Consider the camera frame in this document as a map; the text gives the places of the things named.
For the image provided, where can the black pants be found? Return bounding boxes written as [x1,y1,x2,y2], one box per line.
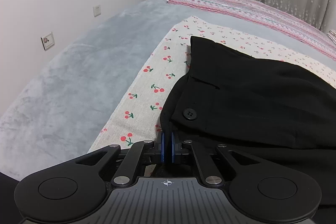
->
[160,36,335,207]

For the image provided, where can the pink striped sheet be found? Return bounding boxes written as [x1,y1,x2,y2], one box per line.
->
[167,0,335,60]

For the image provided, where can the white wall switch plate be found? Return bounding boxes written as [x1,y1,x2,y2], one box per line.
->
[41,32,55,51]

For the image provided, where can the white wall socket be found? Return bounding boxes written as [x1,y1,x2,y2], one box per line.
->
[93,5,101,17]

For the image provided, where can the grey plush bed blanket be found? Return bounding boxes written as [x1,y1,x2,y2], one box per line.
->
[1,0,335,180]

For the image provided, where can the cherry print white cloth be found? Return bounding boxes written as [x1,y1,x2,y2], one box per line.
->
[89,16,335,151]

